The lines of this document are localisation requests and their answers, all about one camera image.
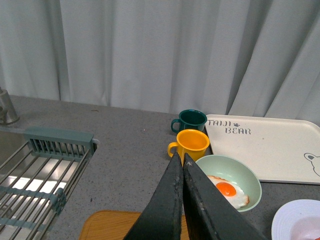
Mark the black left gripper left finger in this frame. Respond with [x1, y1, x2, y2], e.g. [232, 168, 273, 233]
[124, 153, 184, 240]

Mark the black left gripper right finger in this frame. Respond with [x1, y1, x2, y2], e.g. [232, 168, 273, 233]
[183, 153, 267, 240]

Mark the white ridged plate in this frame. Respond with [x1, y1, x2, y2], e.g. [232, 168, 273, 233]
[271, 199, 320, 240]

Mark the toy fried egg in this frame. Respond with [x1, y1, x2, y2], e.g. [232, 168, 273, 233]
[207, 175, 250, 210]

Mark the light green bowl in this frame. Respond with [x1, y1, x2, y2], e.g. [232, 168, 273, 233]
[195, 155, 262, 212]

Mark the wooden cutting board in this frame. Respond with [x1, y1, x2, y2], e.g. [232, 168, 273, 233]
[78, 210, 190, 240]

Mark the yellow enamel mug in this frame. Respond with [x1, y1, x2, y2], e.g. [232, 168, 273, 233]
[167, 129, 210, 164]

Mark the cream bear serving tray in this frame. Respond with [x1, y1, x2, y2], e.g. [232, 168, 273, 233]
[205, 114, 320, 185]

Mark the dark green enamel mug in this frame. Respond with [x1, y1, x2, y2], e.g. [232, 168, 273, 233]
[170, 109, 207, 134]

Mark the green metal sink rack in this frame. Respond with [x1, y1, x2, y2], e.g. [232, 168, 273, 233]
[0, 126, 98, 240]

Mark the white curtain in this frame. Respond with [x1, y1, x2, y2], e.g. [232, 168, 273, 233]
[0, 0, 320, 124]

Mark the steel faucet base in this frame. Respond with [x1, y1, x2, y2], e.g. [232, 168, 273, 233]
[0, 88, 20, 125]

